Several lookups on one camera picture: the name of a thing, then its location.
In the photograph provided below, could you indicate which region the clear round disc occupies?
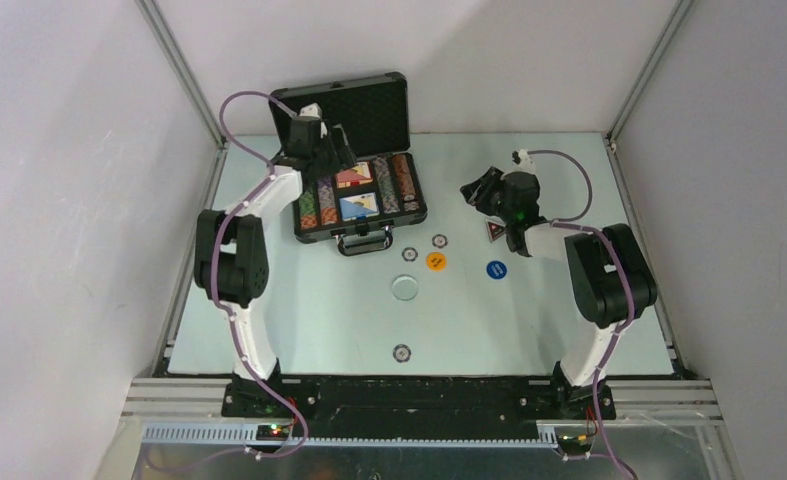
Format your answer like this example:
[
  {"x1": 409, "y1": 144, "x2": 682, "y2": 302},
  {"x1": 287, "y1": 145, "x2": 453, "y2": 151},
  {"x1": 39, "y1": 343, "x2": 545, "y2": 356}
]
[{"x1": 391, "y1": 274, "x2": 419, "y2": 301}]

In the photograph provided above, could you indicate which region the poker chip middle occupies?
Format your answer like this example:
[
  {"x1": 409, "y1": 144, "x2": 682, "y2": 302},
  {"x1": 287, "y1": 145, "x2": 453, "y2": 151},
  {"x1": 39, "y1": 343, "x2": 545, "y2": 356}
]
[{"x1": 432, "y1": 234, "x2": 448, "y2": 249}]

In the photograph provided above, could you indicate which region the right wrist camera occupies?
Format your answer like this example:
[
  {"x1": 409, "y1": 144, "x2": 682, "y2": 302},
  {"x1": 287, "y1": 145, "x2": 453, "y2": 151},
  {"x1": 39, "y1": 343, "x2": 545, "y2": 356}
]
[{"x1": 512, "y1": 149, "x2": 537, "y2": 175}]

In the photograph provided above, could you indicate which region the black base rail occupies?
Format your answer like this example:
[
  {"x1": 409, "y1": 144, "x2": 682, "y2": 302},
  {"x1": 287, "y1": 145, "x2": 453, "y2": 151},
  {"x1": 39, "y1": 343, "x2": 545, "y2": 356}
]
[{"x1": 221, "y1": 374, "x2": 616, "y2": 441}]

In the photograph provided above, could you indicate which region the orange round button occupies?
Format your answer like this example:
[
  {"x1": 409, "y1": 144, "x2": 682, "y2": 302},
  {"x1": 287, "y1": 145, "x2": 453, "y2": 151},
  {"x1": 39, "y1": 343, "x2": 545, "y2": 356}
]
[{"x1": 425, "y1": 252, "x2": 448, "y2": 272}]

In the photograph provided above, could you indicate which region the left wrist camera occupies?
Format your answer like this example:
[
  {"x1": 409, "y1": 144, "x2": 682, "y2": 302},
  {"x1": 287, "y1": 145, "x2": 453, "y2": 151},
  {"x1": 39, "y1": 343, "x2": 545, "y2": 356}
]
[{"x1": 296, "y1": 103, "x2": 322, "y2": 121}]

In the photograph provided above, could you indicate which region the triangular dealer button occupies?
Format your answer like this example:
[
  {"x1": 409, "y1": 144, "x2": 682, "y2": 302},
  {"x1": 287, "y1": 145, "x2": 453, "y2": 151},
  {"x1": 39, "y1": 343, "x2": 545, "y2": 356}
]
[{"x1": 486, "y1": 219, "x2": 506, "y2": 243}]

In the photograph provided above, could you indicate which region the poker chip front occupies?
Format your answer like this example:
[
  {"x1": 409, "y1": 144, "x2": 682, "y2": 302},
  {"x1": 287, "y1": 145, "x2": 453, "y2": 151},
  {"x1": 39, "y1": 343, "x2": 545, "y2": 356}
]
[{"x1": 392, "y1": 344, "x2": 412, "y2": 363}]

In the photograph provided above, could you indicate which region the blue round button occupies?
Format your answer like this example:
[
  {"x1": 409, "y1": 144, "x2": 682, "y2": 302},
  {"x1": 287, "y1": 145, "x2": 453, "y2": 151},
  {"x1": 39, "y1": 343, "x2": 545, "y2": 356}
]
[{"x1": 486, "y1": 260, "x2": 508, "y2": 280}]

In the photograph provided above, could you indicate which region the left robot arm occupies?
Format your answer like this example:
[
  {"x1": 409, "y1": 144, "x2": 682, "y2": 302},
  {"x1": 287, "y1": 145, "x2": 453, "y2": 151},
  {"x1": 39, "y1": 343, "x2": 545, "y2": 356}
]
[{"x1": 193, "y1": 104, "x2": 357, "y2": 417}]

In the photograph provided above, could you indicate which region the poker chip near disc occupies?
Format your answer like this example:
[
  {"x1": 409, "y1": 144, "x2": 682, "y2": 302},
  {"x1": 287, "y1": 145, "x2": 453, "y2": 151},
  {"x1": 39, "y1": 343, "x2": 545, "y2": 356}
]
[{"x1": 401, "y1": 247, "x2": 419, "y2": 262}]

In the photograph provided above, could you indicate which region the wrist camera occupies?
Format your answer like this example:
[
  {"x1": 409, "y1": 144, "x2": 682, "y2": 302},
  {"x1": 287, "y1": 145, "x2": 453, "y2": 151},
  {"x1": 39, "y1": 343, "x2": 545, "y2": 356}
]
[
  {"x1": 296, "y1": 103, "x2": 322, "y2": 121},
  {"x1": 512, "y1": 149, "x2": 537, "y2": 175}
]

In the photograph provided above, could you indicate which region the red playing card box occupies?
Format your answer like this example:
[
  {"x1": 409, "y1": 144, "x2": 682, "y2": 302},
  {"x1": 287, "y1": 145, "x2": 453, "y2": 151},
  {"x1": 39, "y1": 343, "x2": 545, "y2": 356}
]
[{"x1": 334, "y1": 161, "x2": 374, "y2": 189}]

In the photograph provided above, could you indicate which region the blue playing card box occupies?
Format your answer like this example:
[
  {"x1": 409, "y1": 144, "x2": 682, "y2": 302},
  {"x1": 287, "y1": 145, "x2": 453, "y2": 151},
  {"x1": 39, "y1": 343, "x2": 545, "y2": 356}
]
[{"x1": 339, "y1": 192, "x2": 380, "y2": 222}]

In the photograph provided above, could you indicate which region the black poker set case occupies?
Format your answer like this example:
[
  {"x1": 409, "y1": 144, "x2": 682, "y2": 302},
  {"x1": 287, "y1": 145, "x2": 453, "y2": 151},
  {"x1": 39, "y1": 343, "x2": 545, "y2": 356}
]
[{"x1": 270, "y1": 71, "x2": 428, "y2": 257}]

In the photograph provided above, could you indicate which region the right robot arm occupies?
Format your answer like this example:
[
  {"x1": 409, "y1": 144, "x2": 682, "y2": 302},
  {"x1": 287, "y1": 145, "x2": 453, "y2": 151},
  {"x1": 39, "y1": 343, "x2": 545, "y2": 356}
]
[{"x1": 460, "y1": 167, "x2": 658, "y2": 418}]

